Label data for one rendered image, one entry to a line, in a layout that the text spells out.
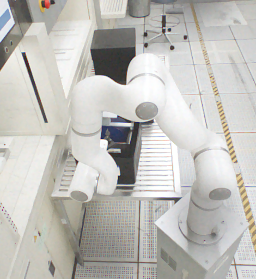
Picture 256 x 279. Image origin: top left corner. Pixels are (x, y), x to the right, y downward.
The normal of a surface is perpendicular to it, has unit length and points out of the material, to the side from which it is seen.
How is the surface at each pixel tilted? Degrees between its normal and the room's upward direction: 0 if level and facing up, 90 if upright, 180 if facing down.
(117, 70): 90
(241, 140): 0
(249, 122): 0
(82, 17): 90
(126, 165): 90
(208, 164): 26
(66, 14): 90
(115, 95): 75
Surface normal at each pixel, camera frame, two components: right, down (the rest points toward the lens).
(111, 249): -0.07, -0.72
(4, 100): -0.06, 0.69
